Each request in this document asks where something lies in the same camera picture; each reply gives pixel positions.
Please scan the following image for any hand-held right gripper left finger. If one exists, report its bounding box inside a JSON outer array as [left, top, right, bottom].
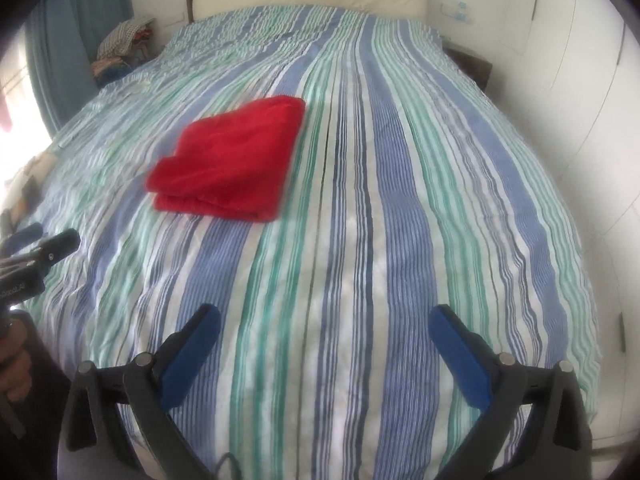
[[64, 304, 222, 480]]

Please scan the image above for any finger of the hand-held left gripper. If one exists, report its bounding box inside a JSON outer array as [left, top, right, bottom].
[[0, 229, 81, 272], [0, 223, 44, 253]]

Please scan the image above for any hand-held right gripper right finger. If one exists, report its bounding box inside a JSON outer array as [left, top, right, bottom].
[[429, 304, 594, 480]]

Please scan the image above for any red and white sweater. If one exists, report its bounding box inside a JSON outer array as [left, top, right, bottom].
[[145, 95, 307, 223]]

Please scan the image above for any pile of checkered clothes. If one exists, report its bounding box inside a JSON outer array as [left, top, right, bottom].
[[91, 17, 157, 88]]

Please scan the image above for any person's left hand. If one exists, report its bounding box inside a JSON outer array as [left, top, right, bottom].
[[0, 346, 33, 404]]

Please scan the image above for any pale and brown object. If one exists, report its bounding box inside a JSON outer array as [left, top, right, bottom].
[[0, 152, 56, 233]]

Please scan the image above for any window with railing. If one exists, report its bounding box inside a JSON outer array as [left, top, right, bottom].
[[0, 35, 51, 196]]

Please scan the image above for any blue green striped bedspread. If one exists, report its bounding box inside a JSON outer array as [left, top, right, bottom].
[[10, 5, 601, 480]]

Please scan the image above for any blue curtain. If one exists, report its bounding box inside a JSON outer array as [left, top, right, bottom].
[[25, 0, 133, 136]]

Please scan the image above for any dark wooden nightstand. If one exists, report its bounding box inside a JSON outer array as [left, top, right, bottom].
[[442, 44, 494, 95]]

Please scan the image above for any white wardrobe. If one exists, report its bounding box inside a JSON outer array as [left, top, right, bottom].
[[500, 0, 640, 461]]

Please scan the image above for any black cable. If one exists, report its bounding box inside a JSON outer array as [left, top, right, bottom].
[[214, 452, 244, 480]]

